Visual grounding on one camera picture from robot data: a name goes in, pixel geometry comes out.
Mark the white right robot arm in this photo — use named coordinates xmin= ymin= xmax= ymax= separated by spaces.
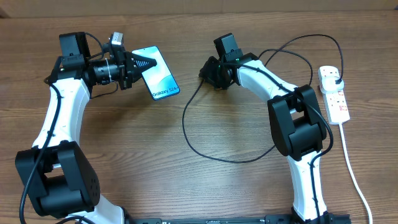
xmin=199 ymin=34 xmax=335 ymax=223

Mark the white power strip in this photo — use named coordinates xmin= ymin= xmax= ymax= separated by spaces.
xmin=318 ymin=65 xmax=350 ymax=125

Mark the white power strip cord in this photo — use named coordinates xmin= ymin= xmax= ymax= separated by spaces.
xmin=338 ymin=123 xmax=374 ymax=224

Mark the Galaxy S24+ smartphone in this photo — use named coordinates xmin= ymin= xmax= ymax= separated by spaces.
xmin=132 ymin=45 xmax=180 ymax=100

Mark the black USB charging cable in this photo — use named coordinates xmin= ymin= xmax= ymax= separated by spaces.
xmin=182 ymin=34 xmax=345 ymax=164

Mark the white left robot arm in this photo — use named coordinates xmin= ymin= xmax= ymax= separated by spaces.
xmin=15 ymin=32 xmax=157 ymax=223

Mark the white charger plug adapter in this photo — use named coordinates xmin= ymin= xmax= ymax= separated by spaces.
xmin=320 ymin=77 xmax=345 ymax=94

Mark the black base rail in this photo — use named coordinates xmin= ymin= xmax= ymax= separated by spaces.
xmin=125 ymin=213 xmax=351 ymax=224

